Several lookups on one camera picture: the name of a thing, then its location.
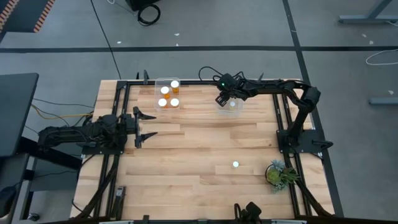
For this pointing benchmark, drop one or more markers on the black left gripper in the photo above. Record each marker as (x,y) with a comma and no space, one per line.
(127,127)

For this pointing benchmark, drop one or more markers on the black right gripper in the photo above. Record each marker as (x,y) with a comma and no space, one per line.
(228,84)

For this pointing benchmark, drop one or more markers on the slim yellow-green pill bottle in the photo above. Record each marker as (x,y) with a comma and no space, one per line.
(232,103)

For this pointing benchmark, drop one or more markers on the large orange pill bottle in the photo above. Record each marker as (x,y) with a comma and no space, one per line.
(162,102)

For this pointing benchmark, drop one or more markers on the medium orange pill bottle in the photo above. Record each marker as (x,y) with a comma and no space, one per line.
(174,102)
(164,90)

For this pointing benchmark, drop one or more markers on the slim orange pill bottle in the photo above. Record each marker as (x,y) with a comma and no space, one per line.
(174,84)

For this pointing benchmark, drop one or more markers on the large clear vial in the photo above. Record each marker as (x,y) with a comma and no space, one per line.
(235,164)

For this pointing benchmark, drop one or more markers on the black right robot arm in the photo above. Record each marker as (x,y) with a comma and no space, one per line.
(306,99)

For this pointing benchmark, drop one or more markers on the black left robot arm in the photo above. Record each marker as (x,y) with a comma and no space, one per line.
(77,133)

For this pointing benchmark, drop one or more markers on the clear plastic bin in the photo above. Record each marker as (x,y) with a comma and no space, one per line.
(237,110)
(158,84)

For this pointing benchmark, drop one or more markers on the small black device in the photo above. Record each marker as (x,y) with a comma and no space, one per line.
(120,194)

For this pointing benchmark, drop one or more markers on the green succulent plant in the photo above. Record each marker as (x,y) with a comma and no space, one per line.
(275,175)

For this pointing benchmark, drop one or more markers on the black box on floor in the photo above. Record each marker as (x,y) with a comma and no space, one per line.
(136,3)

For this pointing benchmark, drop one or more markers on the black desk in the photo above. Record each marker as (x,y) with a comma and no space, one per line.
(15,115)

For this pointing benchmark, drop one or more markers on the black computer mouse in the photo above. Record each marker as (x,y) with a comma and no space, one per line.
(33,217)

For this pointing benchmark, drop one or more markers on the grey table leg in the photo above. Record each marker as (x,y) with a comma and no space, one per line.
(384,101)
(367,19)

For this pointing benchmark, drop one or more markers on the dark mat with striped edge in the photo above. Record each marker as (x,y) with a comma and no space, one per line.
(25,15)

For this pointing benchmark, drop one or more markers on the black table frame rails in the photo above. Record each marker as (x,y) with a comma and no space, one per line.
(192,83)

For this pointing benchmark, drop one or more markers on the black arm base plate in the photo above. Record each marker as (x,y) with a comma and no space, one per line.
(102,151)
(308,141)

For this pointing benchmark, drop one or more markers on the black frame clamp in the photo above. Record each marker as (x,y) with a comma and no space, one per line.
(145,76)

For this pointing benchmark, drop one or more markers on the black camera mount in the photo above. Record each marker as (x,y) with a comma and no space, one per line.
(253,211)

